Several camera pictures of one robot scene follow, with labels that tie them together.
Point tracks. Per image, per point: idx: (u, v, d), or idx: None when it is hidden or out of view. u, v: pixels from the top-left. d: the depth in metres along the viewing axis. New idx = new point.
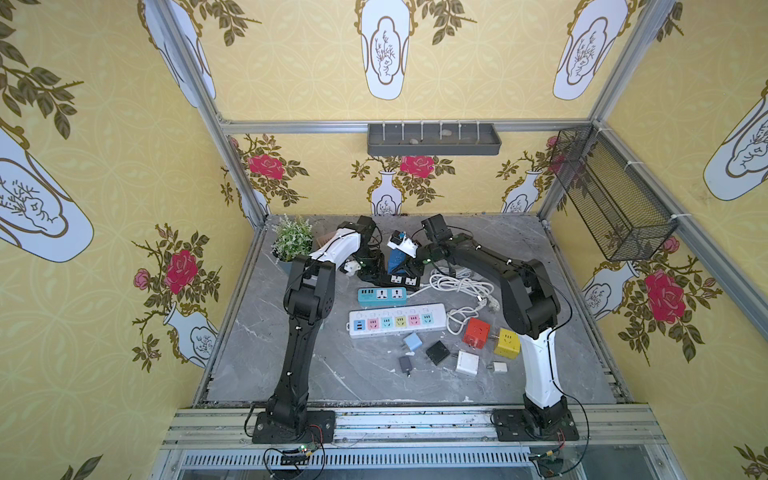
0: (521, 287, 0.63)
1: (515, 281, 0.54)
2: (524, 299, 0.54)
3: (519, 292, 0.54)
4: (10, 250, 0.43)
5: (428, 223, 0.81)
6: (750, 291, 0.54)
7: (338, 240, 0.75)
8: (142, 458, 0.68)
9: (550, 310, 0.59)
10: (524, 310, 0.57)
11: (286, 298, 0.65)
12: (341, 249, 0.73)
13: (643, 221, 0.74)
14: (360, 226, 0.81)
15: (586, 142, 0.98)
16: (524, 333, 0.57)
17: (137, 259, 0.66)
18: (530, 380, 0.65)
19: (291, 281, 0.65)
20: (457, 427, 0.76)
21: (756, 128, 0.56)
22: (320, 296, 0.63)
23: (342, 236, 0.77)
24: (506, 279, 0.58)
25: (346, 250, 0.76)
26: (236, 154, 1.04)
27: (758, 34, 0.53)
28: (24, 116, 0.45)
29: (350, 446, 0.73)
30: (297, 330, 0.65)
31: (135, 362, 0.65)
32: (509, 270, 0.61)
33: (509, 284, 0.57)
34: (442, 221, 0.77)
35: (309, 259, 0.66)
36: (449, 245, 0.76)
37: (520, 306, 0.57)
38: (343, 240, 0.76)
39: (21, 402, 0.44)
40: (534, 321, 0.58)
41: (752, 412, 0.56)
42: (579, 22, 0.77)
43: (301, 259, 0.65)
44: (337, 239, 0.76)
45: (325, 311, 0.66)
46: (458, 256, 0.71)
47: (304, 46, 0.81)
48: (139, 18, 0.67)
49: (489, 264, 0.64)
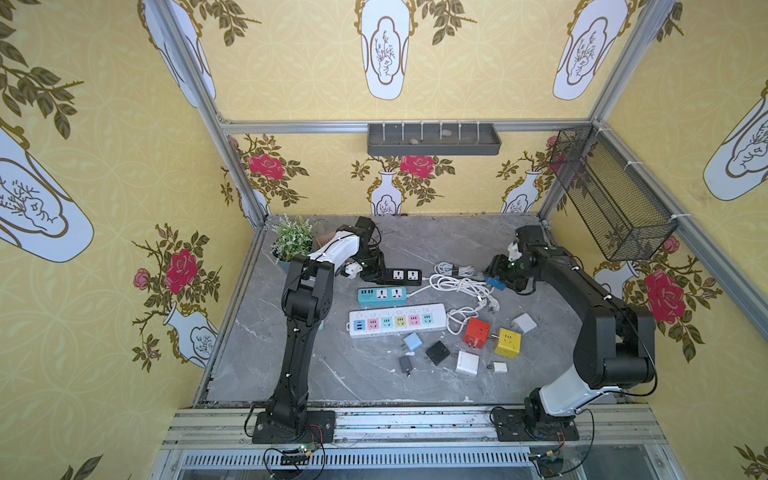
0: (609, 329, 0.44)
1: (605, 321, 0.47)
2: (606, 345, 0.47)
3: (604, 334, 0.47)
4: (10, 250, 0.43)
5: (523, 233, 0.74)
6: (749, 290, 0.55)
7: (337, 241, 0.75)
8: (142, 458, 0.68)
9: (635, 374, 0.47)
10: (602, 357, 0.47)
11: (283, 299, 0.64)
12: (342, 250, 0.73)
13: (643, 221, 0.74)
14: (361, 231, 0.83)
15: (586, 142, 0.98)
16: (591, 384, 0.48)
17: (137, 259, 0.66)
18: (554, 390, 0.62)
19: (288, 282, 0.64)
20: (457, 427, 0.76)
21: (756, 128, 0.56)
22: (318, 297, 0.62)
23: (342, 237, 0.78)
24: (594, 313, 0.48)
25: (346, 251, 0.76)
26: (236, 154, 1.04)
27: (758, 34, 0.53)
28: (24, 116, 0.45)
29: (350, 446, 0.73)
30: (295, 332, 0.64)
31: (135, 362, 0.65)
32: (604, 306, 0.50)
33: (595, 320, 0.47)
34: (538, 234, 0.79)
35: (308, 260, 0.66)
36: (541, 253, 0.66)
37: (597, 350, 0.47)
38: (345, 240, 0.77)
39: (21, 403, 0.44)
40: (610, 375, 0.47)
41: (752, 412, 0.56)
42: (579, 22, 0.77)
43: (299, 259, 0.64)
44: (337, 239, 0.76)
45: (321, 313, 0.64)
46: (547, 271, 0.62)
47: (304, 46, 0.81)
48: (139, 18, 0.67)
49: (579, 292, 0.54)
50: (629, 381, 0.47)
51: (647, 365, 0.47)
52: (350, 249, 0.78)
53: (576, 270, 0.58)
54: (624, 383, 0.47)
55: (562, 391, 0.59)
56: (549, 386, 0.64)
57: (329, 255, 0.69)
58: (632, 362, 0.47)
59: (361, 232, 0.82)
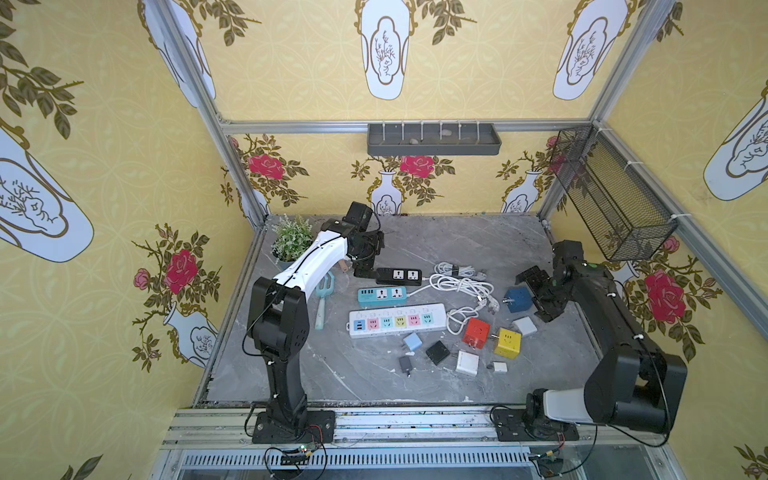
0: (630, 380, 0.43)
1: (626, 371, 0.42)
2: (622, 394, 0.43)
3: (623, 383, 0.43)
4: (10, 250, 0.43)
5: (560, 247, 0.69)
6: (751, 291, 0.54)
7: (317, 251, 0.60)
8: (142, 458, 0.68)
9: (649, 425, 0.43)
10: (614, 399, 0.43)
11: (251, 331, 0.53)
12: (319, 261, 0.59)
13: (644, 221, 0.74)
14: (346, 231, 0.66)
15: (586, 142, 0.98)
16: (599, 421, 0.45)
17: (136, 259, 0.66)
18: (558, 401, 0.61)
19: (253, 311, 0.52)
20: (457, 427, 0.76)
21: (756, 128, 0.56)
22: (289, 332, 0.51)
23: (321, 247, 0.62)
24: (616, 360, 0.43)
25: (324, 264, 0.61)
26: (236, 155, 1.04)
27: (758, 34, 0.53)
28: (24, 116, 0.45)
29: (350, 446, 0.73)
30: (270, 363, 0.56)
31: (135, 362, 0.65)
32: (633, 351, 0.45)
33: (614, 367, 0.43)
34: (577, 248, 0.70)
35: (274, 282, 0.53)
36: (576, 267, 0.61)
37: (612, 398, 0.43)
38: (323, 251, 0.61)
39: (21, 402, 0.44)
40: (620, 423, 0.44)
41: (753, 413, 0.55)
42: (579, 22, 0.77)
43: (264, 283, 0.52)
44: (315, 248, 0.61)
45: (296, 346, 0.55)
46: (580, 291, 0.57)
47: (304, 46, 0.81)
48: (139, 18, 0.67)
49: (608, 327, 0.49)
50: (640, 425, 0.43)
51: (666, 419, 0.43)
52: (332, 256, 0.63)
53: (612, 297, 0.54)
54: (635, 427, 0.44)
55: (564, 400, 0.59)
56: (555, 391, 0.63)
57: (302, 274, 0.55)
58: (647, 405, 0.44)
59: (345, 234, 0.66)
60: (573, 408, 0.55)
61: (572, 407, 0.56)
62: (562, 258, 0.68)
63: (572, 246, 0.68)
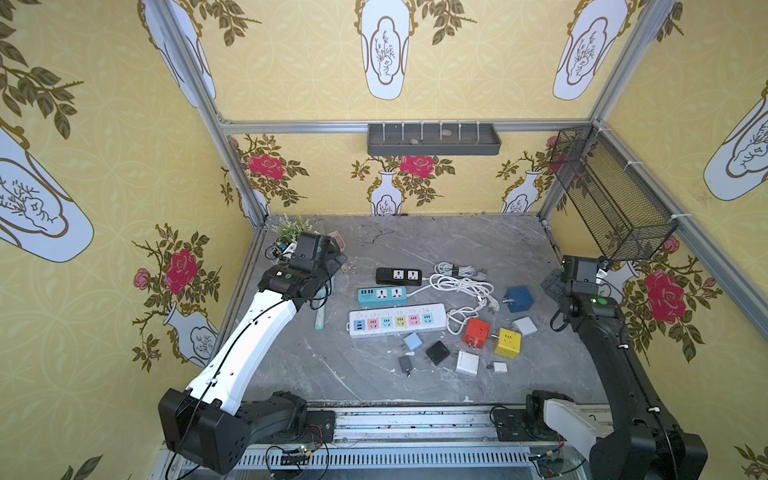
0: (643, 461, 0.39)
1: (638, 452, 0.39)
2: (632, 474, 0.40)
3: (635, 463, 0.39)
4: (10, 250, 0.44)
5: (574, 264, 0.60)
6: (751, 291, 0.54)
7: (248, 331, 0.47)
8: (142, 458, 0.68)
9: None
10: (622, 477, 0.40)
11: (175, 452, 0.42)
12: (251, 348, 0.45)
13: (644, 221, 0.74)
14: (288, 290, 0.52)
15: (586, 142, 0.98)
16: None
17: (136, 259, 0.66)
18: (562, 422, 0.59)
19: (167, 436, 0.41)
20: (457, 427, 0.76)
21: (756, 128, 0.56)
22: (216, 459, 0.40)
23: (255, 322, 0.48)
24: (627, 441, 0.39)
25: (258, 348, 0.47)
26: (236, 155, 1.04)
27: (758, 34, 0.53)
28: (24, 116, 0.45)
29: (350, 446, 0.73)
30: None
31: (135, 362, 0.65)
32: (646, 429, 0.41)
33: (626, 448, 0.39)
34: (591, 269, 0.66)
35: (187, 397, 0.40)
36: (584, 303, 0.56)
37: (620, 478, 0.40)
38: (257, 328, 0.47)
39: (21, 402, 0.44)
40: None
41: (753, 413, 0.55)
42: (579, 22, 0.77)
43: (176, 399, 0.40)
44: (248, 328, 0.47)
45: (225, 467, 0.43)
46: (591, 336, 0.52)
47: (304, 46, 0.81)
48: (139, 18, 0.67)
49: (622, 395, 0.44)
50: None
51: None
52: (268, 333, 0.49)
53: (622, 347, 0.50)
54: None
55: (568, 425, 0.57)
56: (559, 407, 0.63)
57: (226, 376, 0.42)
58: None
59: (286, 294, 0.51)
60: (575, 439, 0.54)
61: (575, 437, 0.54)
62: (573, 279, 0.60)
63: (586, 268, 0.60)
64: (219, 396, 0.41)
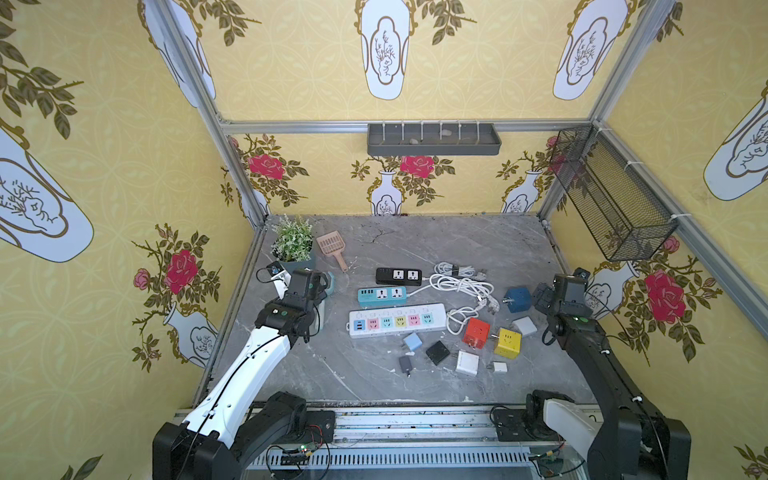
0: (634, 442, 0.41)
1: (629, 430, 0.41)
2: (629, 462, 0.41)
3: (629, 446, 0.41)
4: (10, 250, 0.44)
5: (563, 284, 0.65)
6: (751, 291, 0.54)
7: (244, 364, 0.49)
8: (142, 458, 0.68)
9: None
10: (620, 470, 0.41)
11: None
12: (249, 380, 0.47)
13: (644, 221, 0.74)
14: (285, 327, 0.55)
15: (586, 142, 0.98)
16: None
17: (136, 259, 0.66)
18: (562, 422, 0.59)
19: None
20: (457, 427, 0.76)
21: (756, 128, 0.56)
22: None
23: (252, 356, 0.50)
24: (618, 424, 0.42)
25: (257, 380, 0.50)
26: (236, 155, 1.04)
27: (758, 34, 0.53)
28: (24, 116, 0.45)
29: (350, 446, 0.73)
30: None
31: (135, 362, 0.65)
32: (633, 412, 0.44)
33: (618, 428, 0.41)
34: (579, 290, 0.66)
35: (184, 430, 0.41)
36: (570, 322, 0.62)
37: (619, 466, 0.41)
38: (254, 363, 0.49)
39: (21, 402, 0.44)
40: None
41: (753, 413, 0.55)
42: (579, 22, 0.77)
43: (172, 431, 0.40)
44: (247, 363, 0.49)
45: None
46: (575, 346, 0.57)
47: (304, 46, 0.81)
48: (139, 18, 0.67)
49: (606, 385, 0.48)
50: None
51: None
52: (267, 366, 0.52)
53: (605, 353, 0.54)
54: None
55: (567, 424, 0.57)
56: (558, 406, 0.63)
57: (223, 407, 0.44)
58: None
59: (283, 331, 0.54)
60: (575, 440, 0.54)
61: (574, 438, 0.54)
62: (561, 299, 0.65)
63: (575, 289, 0.65)
64: (217, 428, 0.41)
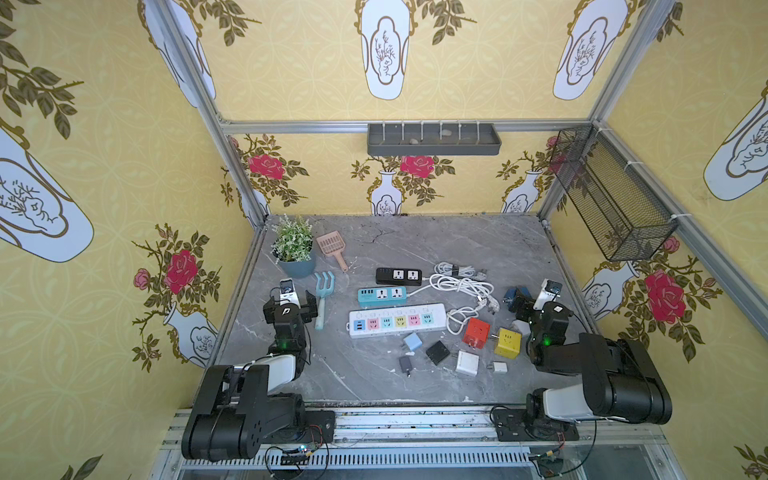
0: (604, 349, 0.53)
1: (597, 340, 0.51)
2: (608, 362, 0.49)
3: (601, 349, 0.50)
4: (10, 250, 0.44)
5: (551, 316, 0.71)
6: (751, 291, 0.54)
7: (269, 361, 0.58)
8: (142, 458, 0.68)
9: (643, 394, 0.45)
10: (603, 366, 0.48)
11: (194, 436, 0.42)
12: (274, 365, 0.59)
13: (643, 221, 0.74)
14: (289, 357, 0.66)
15: (586, 142, 0.98)
16: (598, 412, 0.45)
17: (137, 259, 0.66)
18: (562, 397, 0.60)
19: (199, 406, 0.44)
20: (457, 427, 0.76)
21: (756, 128, 0.56)
22: (245, 423, 0.43)
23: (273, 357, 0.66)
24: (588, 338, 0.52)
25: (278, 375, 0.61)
26: (236, 154, 1.04)
27: (758, 34, 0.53)
28: (24, 116, 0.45)
29: (350, 446, 0.73)
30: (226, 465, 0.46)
31: (135, 362, 0.65)
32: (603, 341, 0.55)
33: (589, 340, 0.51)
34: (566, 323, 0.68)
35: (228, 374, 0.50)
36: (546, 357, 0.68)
37: (601, 365, 0.48)
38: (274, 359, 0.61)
39: (21, 403, 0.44)
40: (621, 396, 0.45)
41: (752, 412, 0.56)
42: (579, 22, 0.77)
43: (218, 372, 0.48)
44: (270, 361, 0.58)
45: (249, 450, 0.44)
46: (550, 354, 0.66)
47: (304, 46, 0.81)
48: (139, 18, 0.67)
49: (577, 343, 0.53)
50: (641, 411, 0.44)
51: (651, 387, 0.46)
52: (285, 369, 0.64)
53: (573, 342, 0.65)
54: (641, 412, 0.44)
55: (565, 395, 0.59)
56: (557, 390, 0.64)
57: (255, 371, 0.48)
58: (639, 389, 0.45)
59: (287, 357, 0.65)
60: (574, 403, 0.55)
61: (574, 399, 0.55)
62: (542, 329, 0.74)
63: (558, 325, 0.69)
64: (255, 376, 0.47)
